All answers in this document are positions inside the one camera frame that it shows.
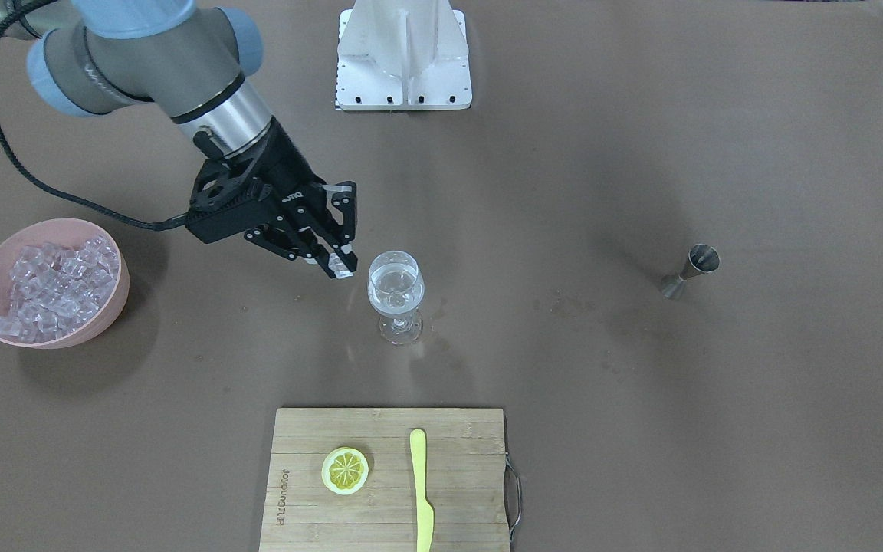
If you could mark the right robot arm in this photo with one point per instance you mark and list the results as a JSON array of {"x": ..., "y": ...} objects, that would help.
[{"x": 91, "y": 58}]

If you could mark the bamboo cutting board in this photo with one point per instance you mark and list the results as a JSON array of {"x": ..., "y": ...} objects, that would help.
[{"x": 467, "y": 467}]

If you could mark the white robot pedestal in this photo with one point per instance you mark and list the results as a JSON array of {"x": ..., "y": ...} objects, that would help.
[{"x": 402, "y": 56}]

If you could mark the pink bowl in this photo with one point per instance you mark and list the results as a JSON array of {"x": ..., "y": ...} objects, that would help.
[{"x": 68, "y": 232}]

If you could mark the clear ice cubes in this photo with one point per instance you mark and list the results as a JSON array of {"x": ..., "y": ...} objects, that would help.
[{"x": 55, "y": 291}]

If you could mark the yellow lemon half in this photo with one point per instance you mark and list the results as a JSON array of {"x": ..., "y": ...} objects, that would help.
[{"x": 344, "y": 471}]

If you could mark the steel double jigger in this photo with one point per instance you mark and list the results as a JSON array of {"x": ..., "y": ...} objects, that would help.
[{"x": 701, "y": 259}]

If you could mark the clear wine glass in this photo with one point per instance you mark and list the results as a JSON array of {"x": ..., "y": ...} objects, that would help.
[{"x": 396, "y": 289}]

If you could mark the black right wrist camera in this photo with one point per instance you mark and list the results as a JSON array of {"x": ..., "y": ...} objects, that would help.
[{"x": 229, "y": 199}]

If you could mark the single clear ice cube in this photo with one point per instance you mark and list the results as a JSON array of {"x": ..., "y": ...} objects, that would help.
[{"x": 337, "y": 263}]

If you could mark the brown table mat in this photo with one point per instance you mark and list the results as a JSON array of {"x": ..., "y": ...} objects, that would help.
[{"x": 605, "y": 139}]

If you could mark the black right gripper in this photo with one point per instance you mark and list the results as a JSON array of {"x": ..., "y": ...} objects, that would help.
[{"x": 290, "y": 170}]

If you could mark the yellow plastic knife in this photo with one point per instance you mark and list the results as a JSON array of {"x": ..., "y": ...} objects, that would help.
[{"x": 425, "y": 513}]

